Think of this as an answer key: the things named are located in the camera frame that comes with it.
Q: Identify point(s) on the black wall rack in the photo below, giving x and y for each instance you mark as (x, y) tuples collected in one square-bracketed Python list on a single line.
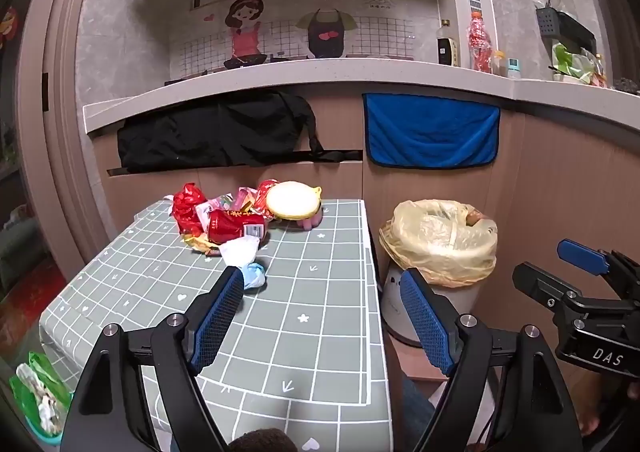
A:
[(565, 26)]

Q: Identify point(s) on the person's right hand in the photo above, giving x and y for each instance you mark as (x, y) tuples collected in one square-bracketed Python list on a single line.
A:
[(610, 407)]

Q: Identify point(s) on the green vegetable bag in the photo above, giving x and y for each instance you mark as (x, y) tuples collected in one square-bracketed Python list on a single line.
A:
[(567, 62)]

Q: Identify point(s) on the pink snack wrapper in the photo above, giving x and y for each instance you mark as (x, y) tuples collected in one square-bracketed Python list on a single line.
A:
[(225, 202)]

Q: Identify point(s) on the green grid tablecloth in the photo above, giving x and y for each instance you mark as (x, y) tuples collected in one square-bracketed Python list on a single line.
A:
[(310, 282)]

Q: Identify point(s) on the white tissue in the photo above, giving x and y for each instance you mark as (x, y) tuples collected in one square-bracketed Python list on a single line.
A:
[(240, 249)]

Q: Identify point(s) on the red plastic bag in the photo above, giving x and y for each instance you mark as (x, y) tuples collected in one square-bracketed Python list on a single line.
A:
[(187, 204)]

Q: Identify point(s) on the person's leg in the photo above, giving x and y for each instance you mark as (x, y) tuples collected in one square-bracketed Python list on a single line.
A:
[(415, 412)]

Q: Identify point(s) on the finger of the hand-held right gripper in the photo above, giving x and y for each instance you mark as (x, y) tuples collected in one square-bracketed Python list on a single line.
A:
[(537, 284), (580, 256)]

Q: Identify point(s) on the dark panel with stickers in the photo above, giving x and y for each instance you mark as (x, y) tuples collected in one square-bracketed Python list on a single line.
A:
[(6, 26)]

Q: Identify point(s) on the green bag of scraps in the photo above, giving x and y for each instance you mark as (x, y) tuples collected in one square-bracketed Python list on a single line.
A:
[(35, 367)]

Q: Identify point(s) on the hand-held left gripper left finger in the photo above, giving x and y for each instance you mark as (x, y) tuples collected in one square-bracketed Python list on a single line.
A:
[(220, 317)]

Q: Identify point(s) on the red floor mat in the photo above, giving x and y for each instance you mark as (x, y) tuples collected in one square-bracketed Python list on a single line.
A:
[(25, 302)]

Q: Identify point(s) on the light blue wrapper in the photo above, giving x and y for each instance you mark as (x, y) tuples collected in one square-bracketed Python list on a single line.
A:
[(255, 276)]

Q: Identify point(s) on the dark scouring pad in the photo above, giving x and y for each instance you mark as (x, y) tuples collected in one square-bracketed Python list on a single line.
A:
[(627, 84)]

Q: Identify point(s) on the red drink can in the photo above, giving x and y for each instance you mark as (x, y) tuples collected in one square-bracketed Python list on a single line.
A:
[(230, 227)]

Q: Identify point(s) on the red snack wrapper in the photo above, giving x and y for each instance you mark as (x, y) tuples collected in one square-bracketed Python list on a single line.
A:
[(260, 197)]

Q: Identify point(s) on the red label plastic bottle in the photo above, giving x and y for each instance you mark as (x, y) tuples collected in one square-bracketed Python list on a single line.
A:
[(478, 41)]

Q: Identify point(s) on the white round pad yellow rim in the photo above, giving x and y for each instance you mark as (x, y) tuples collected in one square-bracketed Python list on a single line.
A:
[(292, 201)]

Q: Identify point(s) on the small orange cap jar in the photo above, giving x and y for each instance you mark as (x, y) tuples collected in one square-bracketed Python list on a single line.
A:
[(499, 65)]

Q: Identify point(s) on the wooden cabinet front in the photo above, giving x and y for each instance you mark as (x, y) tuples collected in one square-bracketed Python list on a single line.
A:
[(550, 171)]

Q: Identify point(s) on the black wall switch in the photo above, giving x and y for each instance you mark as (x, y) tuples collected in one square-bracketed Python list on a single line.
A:
[(45, 91)]

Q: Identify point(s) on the white kitchen countertop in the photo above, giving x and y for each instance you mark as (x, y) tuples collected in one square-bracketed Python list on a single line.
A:
[(350, 74)]

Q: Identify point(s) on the yellow snack wrapper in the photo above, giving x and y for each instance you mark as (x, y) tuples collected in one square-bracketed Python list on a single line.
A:
[(200, 244)]

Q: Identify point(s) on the grey trash bin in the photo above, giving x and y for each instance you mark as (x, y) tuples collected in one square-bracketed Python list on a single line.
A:
[(465, 302)]

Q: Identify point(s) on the black cloth bag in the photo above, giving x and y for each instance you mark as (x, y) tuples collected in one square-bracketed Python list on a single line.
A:
[(210, 131)]

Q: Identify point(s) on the cartoon couple wall sticker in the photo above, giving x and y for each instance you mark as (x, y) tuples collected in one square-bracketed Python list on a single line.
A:
[(285, 31)]

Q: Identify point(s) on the small blue lid jar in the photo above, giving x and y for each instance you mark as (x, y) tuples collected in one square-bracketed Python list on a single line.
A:
[(514, 69)]

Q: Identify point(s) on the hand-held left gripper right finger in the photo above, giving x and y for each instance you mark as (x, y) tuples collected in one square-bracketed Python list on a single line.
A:
[(427, 327)]

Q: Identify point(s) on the dark sauce bottle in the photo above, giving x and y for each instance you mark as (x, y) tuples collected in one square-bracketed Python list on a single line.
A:
[(447, 49)]

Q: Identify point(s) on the beige door frame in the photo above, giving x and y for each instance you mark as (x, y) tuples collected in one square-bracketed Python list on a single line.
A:
[(60, 131)]

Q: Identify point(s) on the blue towel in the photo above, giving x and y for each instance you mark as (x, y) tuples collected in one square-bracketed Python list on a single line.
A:
[(430, 131)]

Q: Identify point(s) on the white vented column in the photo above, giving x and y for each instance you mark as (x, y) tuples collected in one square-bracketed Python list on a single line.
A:
[(457, 6)]

